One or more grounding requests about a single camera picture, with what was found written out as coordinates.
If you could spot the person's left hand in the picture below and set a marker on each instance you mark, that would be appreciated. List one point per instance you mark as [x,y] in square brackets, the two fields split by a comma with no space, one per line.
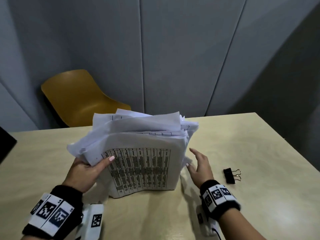
[81,176]

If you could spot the person's right hand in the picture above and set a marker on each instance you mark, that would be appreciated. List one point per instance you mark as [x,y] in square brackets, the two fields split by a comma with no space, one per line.
[203,171]

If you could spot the person's right thumb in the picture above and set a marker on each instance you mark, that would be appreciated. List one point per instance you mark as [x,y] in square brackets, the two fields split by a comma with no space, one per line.
[192,170]

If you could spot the person's left thumb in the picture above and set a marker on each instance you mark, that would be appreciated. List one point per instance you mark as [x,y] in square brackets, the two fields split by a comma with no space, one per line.
[105,164]

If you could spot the stack of printed white papers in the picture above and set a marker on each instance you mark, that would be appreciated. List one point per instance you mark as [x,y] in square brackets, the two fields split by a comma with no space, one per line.
[142,162]

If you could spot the person's right forearm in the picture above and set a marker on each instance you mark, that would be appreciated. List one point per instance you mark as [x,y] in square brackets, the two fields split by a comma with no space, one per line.
[241,227]

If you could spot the black binder clip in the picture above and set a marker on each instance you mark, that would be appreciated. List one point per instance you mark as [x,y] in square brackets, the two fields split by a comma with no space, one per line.
[229,176]

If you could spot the black wristband with marker tags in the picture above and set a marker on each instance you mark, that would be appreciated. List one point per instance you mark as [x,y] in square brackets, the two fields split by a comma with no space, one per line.
[53,209]
[220,197]

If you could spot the yellow plastic chair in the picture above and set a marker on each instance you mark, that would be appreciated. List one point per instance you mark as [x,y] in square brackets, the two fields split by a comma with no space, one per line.
[77,97]

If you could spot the black flat object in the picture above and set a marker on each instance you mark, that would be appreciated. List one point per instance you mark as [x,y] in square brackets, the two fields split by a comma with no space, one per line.
[6,144]

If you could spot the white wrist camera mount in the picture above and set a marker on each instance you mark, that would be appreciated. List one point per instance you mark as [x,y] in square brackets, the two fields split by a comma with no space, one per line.
[208,227]
[92,221]

